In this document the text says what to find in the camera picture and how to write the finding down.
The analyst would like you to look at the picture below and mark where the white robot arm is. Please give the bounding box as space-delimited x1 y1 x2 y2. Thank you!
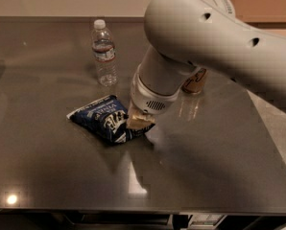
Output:
127 0 286 129

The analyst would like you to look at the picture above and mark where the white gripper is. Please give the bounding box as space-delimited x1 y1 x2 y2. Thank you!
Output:
127 73 179 130

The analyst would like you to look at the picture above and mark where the clear plastic water bottle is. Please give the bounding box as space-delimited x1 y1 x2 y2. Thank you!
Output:
91 19 117 86

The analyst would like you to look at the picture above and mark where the brown soda can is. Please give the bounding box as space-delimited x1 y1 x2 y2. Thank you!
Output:
181 68 208 94

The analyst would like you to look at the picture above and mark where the blue potato chip bag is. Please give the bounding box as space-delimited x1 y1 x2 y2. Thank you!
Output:
66 95 154 145

